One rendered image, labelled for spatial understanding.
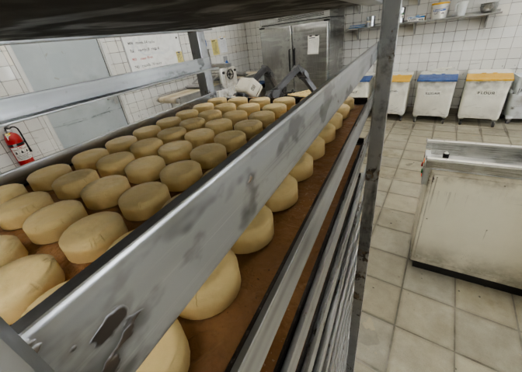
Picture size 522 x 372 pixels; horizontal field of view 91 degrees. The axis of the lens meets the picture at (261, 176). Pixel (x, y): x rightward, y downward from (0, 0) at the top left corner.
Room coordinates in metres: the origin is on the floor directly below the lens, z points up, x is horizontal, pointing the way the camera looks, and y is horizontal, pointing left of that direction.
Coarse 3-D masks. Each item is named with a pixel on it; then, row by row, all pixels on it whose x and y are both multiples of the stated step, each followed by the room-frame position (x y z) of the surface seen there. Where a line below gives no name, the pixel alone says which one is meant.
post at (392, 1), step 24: (384, 0) 0.53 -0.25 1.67; (384, 24) 0.52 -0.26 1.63; (384, 48) 0.52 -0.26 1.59; (384, 72) 0.52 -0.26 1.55; (384, 96) 0.52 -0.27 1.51; (384, 120) 0.51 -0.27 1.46; (360, 240) 0.52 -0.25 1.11; (360, 264) 0.52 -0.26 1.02; (360, 288) 0.52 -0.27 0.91; (360, 312) 0.51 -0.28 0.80
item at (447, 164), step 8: (432, 160) 1.30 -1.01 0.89; (440, 160) 1.28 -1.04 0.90; (448, 160) 1.26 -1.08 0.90; (456, 160) 1.25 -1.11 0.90; (464, 160) 1.24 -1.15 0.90; (432, 168) 1.29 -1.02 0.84; (440, 168) 1.27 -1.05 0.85; (448, 168) 1.25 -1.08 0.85; (456, 168) 1.23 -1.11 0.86; (464, 168) 1.21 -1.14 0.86; (472, 168) 1.19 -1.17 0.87; (480, 168) 1.18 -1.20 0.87; (488, 168) 1.16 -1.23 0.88; (496, 168) 1.14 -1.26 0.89; (504, 168) 1.12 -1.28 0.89; (512, 168) 1.11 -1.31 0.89; (520, 168) 1.09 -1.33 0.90; (512, 176) 1.10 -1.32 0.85; (520, 176) 1.08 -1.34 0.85
